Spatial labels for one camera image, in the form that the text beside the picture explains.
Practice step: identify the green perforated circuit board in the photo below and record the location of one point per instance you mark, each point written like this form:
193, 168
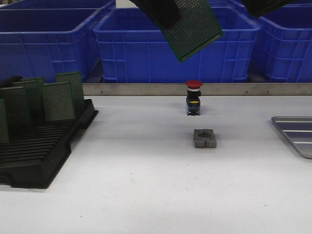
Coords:
196, 28
58, 102

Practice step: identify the black slotted board rack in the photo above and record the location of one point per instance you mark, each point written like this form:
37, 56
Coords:
37, 152

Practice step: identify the silver metal tray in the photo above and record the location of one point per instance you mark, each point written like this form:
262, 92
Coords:
297, 131

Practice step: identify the green perforated circuit board front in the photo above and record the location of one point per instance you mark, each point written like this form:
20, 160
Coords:
196, 28

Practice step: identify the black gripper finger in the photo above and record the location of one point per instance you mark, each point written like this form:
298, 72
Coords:
258, 8
164, 13

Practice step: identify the blue plastic crate centre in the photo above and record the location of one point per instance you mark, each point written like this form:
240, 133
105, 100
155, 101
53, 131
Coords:
133, 50

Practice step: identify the blue plastic crate left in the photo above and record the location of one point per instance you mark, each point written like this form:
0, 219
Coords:
45, 42

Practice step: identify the blue crate back right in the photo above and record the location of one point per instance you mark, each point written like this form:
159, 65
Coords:
238, 3

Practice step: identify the blue plastic crate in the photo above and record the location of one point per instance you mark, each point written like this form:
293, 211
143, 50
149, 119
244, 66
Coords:
45, 42
283, 48
133, 50

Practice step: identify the green circuit board rear right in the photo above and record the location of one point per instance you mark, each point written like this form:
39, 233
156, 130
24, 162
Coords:
75, 80

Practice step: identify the blue crate back left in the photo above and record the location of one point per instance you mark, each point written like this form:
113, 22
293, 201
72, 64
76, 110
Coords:
58, 4

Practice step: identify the green circuit board rear left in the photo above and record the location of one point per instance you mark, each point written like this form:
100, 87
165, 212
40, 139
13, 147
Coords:
34, 94

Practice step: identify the green circuit board far left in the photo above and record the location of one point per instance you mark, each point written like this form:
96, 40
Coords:
4, 135

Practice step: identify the grey metal clamp block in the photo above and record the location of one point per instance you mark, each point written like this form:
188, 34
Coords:
204, 138

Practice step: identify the blue plastic crate right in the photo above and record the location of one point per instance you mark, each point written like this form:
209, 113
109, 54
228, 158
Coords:
283, 48

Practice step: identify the red emergency stop button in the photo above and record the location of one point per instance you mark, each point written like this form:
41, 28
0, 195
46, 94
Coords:
192, 99

